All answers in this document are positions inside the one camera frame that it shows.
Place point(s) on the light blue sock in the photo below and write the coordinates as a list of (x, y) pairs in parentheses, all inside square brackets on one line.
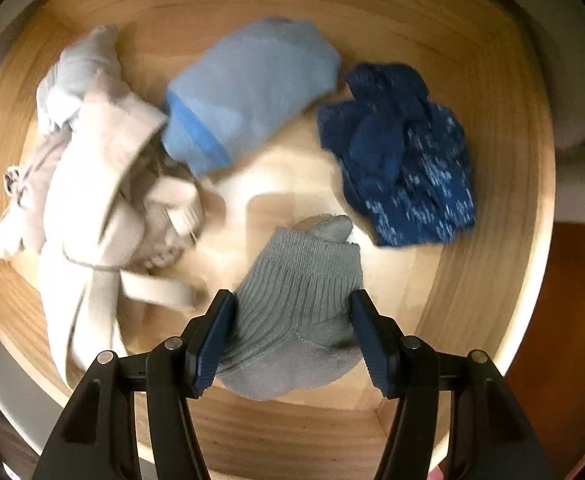
[(247, 85)]

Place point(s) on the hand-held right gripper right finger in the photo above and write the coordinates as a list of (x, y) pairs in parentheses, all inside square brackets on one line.
[(372, 350)]

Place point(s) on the light grey underwear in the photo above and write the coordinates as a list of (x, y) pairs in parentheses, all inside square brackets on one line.
[(82, 60)]

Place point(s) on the navy floral underwear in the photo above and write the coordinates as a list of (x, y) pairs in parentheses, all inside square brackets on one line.
[(412, 170)]

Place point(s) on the wooden drawer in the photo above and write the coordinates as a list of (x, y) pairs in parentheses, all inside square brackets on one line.
[(497, 160)]

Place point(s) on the beige bra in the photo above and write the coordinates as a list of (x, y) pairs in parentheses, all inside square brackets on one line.
[(97, 185)]

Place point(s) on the grey ribbed sock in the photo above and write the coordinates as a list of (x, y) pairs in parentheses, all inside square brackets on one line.
[(297, 300)]

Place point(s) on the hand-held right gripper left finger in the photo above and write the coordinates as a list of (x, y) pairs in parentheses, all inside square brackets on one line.
[(212, 345)]

